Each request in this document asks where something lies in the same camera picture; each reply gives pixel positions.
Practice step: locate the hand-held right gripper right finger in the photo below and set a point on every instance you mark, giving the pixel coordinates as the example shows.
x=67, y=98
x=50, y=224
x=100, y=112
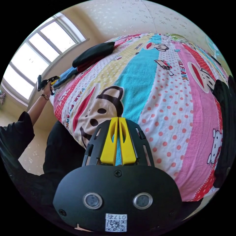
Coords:
x=129, y=153

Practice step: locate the pile of clothes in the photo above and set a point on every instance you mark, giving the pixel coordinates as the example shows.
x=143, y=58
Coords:
x=94, y=53

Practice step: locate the person's left forearm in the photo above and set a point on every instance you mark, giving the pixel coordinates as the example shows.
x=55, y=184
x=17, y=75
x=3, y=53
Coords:
x=37, y=107

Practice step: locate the person's left hand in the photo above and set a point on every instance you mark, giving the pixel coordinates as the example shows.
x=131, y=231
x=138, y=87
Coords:
x=47, y=90

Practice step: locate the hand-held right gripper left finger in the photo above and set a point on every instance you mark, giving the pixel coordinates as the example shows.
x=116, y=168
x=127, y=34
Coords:
x=107, y=153

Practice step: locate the black garment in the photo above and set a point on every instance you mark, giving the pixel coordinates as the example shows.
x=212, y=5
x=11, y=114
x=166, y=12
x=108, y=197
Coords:
x=225, y=118

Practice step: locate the person's body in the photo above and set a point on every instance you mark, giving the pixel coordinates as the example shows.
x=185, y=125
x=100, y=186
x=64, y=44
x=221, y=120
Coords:
x=20, y=166

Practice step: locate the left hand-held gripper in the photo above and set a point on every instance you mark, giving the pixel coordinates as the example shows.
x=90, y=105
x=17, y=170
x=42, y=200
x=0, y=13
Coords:
x=45, y=82

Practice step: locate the bed with printed sheet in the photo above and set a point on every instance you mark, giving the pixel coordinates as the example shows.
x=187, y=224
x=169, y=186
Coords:
x=162, y=103

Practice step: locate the window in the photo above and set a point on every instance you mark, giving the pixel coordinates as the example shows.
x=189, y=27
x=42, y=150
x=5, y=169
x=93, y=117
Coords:
x=31, y=60

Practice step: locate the blue jeans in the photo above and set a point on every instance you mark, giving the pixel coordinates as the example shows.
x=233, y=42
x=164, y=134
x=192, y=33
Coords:
x=68, y=75

